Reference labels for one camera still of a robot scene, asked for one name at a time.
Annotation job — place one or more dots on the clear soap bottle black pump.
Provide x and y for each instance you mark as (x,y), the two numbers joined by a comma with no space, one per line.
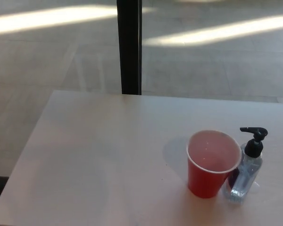
(243,174)

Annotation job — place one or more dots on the red plastic cup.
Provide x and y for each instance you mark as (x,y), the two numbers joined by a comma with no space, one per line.
(202,179)

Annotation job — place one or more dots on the black window frame post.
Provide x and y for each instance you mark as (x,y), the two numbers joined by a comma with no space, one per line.
(129,47)

